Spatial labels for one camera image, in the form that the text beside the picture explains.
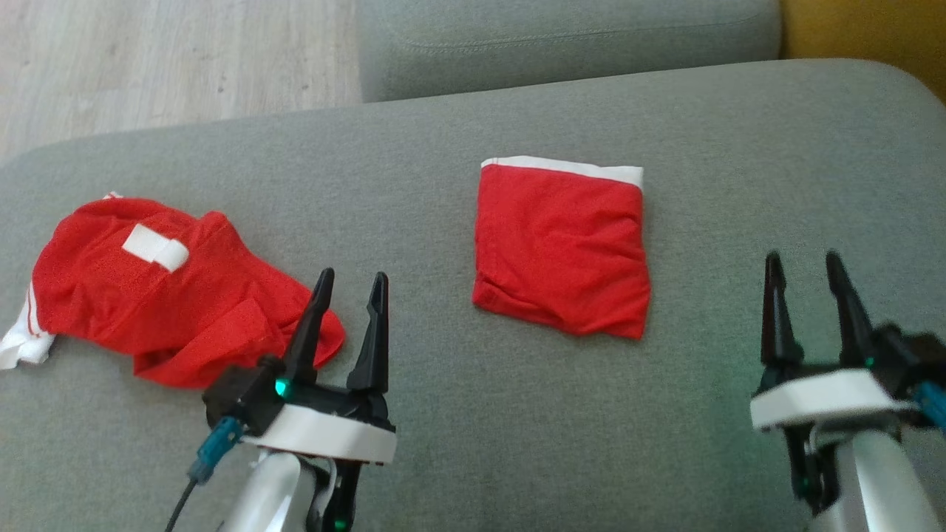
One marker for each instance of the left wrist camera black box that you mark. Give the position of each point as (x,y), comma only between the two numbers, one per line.
(244,395)

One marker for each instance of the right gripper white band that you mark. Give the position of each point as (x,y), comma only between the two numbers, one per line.
(820,399)

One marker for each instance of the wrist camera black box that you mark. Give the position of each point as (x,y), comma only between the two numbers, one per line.
(244,395)
(913,358)

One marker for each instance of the yellow furniture piece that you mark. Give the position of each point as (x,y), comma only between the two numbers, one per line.
(865,33)

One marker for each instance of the red shorts with white waistband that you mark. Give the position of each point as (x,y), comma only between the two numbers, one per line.
(562,251)

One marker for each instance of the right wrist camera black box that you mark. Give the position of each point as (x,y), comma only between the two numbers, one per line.
(913,358)

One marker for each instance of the grey sofa seat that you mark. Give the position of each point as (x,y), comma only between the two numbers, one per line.
(517,414)

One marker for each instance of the grey sofa cushion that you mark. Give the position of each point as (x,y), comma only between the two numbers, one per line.
(562,44)

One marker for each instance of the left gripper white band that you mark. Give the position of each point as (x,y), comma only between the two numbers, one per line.
(325,432)

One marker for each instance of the red jersey with white sleeves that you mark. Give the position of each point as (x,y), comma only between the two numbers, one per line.
(148,295)

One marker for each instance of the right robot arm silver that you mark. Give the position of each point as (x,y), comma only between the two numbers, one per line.
(879,488)

